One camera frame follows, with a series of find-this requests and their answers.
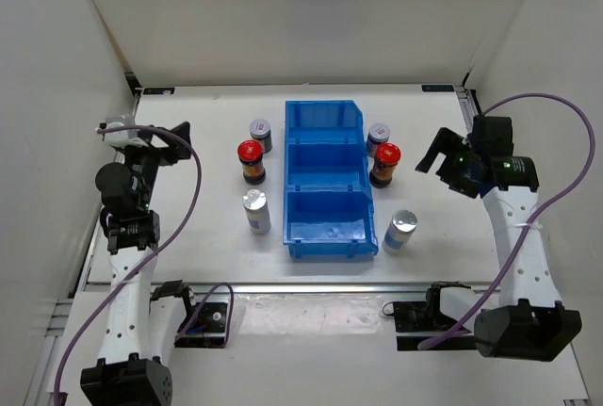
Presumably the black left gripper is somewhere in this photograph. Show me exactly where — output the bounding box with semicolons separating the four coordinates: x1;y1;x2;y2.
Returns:
120;122;190;210

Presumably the grey-lid dark jar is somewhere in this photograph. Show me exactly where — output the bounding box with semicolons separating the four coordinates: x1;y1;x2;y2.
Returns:
249;119;272;154
367;122;391;157

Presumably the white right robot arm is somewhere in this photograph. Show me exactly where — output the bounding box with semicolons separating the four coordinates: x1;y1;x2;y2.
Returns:
416;127;582;362

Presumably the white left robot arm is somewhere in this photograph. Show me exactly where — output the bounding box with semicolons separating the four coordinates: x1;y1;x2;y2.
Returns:
80;119;198;405

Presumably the right red-lid sauce jar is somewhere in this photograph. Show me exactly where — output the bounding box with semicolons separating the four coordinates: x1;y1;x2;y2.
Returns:
369;142;401;188

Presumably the red-lid sauce jar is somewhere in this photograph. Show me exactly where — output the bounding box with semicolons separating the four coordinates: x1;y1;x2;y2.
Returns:
369;142;401;188
236;139;266;185

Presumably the left red-lid sauce jar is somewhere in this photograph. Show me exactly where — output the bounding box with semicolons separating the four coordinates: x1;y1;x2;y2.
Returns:
236;139;266;185

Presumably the right silver-lid spice bottle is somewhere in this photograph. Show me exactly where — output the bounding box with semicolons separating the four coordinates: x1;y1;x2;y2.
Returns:
382;210;418;254

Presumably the silver-lid spice bottle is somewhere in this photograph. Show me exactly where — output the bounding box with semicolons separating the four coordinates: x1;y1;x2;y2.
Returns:
242;189;271;235
382;210;418;254

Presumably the left silver-lid spice bottle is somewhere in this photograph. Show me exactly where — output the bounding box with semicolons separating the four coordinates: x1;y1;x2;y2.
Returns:
242;189;271;235

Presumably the blue three-compartment plastic bin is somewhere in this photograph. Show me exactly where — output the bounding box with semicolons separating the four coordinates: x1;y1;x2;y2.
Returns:
283;100;379;260

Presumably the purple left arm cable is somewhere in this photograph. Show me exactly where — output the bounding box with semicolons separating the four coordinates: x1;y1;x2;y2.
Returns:
51;124;235;406

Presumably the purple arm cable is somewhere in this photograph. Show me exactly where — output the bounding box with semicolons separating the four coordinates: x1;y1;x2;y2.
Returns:
416;92;596;350
51;124;235;406

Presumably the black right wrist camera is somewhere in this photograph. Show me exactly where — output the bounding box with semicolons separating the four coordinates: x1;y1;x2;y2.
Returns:
468;115;513;156

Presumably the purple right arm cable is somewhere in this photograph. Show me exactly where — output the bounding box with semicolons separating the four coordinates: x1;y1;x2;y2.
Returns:
416;92;596;350

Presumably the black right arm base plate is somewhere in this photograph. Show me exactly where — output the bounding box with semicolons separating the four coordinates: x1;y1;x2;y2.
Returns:
382;301;456;352

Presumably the aluminium front table rail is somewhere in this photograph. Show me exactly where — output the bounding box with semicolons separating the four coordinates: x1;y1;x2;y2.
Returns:
74;281;505;297

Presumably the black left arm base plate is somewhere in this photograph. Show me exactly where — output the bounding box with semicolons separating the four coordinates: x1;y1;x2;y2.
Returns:
174;283;235;349

